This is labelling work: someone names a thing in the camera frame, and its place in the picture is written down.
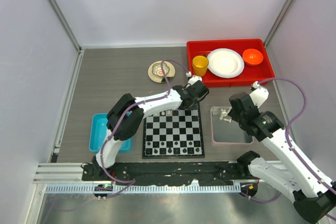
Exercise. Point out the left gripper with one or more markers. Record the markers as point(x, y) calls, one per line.
point(192, 108)

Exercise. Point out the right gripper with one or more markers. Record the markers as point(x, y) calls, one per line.
point(232, 115)

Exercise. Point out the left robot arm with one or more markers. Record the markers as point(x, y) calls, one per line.
point(124, 119)

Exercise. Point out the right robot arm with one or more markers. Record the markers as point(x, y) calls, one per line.
point(310, 190)

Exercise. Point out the pile of white pieces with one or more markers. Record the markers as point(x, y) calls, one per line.
point(224, 115)

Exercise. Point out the black white chess board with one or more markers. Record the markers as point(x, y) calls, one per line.
point(181, 126)

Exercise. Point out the beige saucer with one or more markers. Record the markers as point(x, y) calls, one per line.
point(156, 79)

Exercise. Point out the yellow plastic cup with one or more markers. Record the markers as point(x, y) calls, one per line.
point(200, 65)

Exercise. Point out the silver metal tray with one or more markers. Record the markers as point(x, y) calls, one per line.
point(227, 134)

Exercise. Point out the patterned small bowl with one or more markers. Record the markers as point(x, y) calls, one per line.
point(160, 68)

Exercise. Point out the white paper plate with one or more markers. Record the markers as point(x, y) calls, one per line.
point(225, 63)

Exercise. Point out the red plastic bin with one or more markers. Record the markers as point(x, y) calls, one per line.
point(249, 75)

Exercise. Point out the orange plastic bowl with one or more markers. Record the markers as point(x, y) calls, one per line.
point(252, 57)

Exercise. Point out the blue plastic tray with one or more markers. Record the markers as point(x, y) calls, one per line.
point(98, 135)

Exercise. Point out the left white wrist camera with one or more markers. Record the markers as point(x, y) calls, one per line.
point(191, 79)

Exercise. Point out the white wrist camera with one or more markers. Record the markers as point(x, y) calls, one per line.
point(259, 94)
point(191, 79)

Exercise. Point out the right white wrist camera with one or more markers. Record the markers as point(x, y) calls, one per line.
point(259, 94)

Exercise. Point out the black mounting base plate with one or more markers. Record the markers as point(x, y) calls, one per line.
point(207, 173)

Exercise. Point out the aluminium frame rail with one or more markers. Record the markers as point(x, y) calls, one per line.
point(59, 172)

